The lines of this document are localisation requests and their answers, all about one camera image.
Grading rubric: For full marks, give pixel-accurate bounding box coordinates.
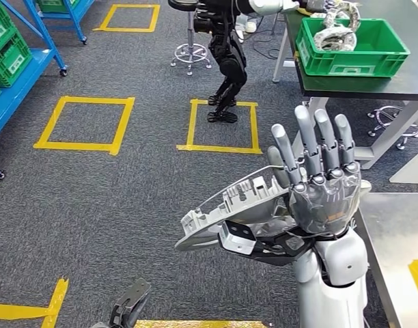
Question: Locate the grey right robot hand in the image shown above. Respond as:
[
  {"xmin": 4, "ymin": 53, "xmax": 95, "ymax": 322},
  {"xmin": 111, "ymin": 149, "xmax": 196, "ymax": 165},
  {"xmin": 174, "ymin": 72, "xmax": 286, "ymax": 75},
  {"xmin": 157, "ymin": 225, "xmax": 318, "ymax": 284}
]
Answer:
[{"xmin": 267, "ymin": 105, "xmax": 362, "ymax": 236}]

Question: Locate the chrome stool base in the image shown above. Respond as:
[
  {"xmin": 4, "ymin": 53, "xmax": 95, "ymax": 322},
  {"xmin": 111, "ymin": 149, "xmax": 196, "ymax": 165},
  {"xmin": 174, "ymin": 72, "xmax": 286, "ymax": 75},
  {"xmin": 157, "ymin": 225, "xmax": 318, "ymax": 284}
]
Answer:
[{"xmin": 367, "ymin": 105, "xmax": 418, "ymax": 151}]

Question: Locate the steel workbench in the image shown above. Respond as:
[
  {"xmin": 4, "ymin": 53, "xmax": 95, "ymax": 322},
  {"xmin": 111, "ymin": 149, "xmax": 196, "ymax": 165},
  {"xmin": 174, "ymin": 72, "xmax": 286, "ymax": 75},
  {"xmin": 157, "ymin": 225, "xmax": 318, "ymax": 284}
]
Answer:
[{"xmin": 354, "ymin": 192, "xmax": 418, "ymax": 328}]

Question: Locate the black floor cable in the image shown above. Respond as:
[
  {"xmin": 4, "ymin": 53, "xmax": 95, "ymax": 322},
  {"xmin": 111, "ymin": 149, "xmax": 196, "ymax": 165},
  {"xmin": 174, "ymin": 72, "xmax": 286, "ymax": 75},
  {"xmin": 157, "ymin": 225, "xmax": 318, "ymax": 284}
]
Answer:
[{"xmin": 245, "ymin": 27, "xmax": 282, "ymax": 61}]

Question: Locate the black and silver humanoid robot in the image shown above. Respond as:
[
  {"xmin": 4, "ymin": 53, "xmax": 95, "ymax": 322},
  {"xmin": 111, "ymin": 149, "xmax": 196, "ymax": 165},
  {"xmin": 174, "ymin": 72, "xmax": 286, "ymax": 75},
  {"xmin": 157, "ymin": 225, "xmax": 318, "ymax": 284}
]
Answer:
[{"xmin": 193, "ymin": 0, "xmax": 328, "ymax": 124}]

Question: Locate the blue metal rack on casters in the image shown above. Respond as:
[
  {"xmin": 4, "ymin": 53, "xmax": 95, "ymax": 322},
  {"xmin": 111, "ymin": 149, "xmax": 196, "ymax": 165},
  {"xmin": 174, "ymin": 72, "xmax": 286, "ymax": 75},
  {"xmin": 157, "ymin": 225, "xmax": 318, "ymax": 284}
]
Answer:
[{"xmin": 22, "ymin": 0, "xmax": 95, "ymax": 45}]

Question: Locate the chrome stool with black seat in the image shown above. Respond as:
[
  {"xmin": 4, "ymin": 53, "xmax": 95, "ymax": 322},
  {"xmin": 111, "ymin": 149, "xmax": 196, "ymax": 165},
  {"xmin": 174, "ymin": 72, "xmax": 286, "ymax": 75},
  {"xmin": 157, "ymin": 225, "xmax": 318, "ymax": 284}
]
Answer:
[{"xmin": 168, "ymin": 0, "xmax": 212, "ymax": 77}]

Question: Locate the person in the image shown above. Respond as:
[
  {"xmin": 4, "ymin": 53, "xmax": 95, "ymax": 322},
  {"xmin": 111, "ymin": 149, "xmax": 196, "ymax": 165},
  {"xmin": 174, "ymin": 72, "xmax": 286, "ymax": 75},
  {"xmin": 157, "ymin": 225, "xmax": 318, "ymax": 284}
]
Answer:
[{"xmin": 234, "ymin": 12, "xmax": 258, "ymax": 42}]

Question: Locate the green plastic bin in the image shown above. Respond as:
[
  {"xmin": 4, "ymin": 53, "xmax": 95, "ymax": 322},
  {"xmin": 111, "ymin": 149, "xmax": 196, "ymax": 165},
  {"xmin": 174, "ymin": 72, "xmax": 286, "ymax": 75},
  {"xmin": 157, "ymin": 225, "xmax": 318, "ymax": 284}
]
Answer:
[{"xmin": 295, "ymin": 17, "xmax": 411, "ymax": 79}]

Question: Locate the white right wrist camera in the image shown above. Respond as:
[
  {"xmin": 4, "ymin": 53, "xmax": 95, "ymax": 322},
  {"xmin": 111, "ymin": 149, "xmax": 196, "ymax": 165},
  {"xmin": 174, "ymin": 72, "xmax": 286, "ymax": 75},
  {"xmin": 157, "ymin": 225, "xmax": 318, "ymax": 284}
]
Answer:
[{"xmin": 218, "ymin": 220, "xmax": 258, "ymax": 257}]

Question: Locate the grey plastic wheel hubcap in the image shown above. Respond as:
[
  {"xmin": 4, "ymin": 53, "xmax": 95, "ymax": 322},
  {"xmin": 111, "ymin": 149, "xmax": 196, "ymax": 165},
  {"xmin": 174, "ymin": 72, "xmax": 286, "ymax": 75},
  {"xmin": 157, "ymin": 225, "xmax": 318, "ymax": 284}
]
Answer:
[{"xmin": 175, "ymin": 165, "xmax": 372, "ymax": 253}]

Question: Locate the black table with white legs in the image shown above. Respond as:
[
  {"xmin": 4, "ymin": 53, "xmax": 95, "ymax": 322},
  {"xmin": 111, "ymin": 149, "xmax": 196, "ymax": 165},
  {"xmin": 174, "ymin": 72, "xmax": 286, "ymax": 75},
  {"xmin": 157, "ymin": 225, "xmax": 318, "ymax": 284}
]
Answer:
[{"xmin": 272, "ymin": 0, "xmax": 418, "ymax": 185}]

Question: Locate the foil-wrapped part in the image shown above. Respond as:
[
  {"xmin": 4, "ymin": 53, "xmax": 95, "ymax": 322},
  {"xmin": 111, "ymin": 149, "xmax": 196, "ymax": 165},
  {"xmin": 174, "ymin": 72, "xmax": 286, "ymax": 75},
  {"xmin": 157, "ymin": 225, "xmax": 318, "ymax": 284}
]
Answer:
[
  {"xmin": 313, "ymin": 25, "xmax": 358, "ymax": 52},
  {"xmin": 323, "ymin": 1, "xmax": 362, "ymax": 33}
]

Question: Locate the black right wrist camera bracket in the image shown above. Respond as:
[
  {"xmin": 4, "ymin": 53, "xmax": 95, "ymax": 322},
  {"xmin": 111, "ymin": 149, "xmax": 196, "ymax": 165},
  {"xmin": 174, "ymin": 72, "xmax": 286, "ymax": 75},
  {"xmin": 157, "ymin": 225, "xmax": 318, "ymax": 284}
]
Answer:
[{"xmin": 253, "ymin": 225, "xmax": 316, "ymax": 267}]

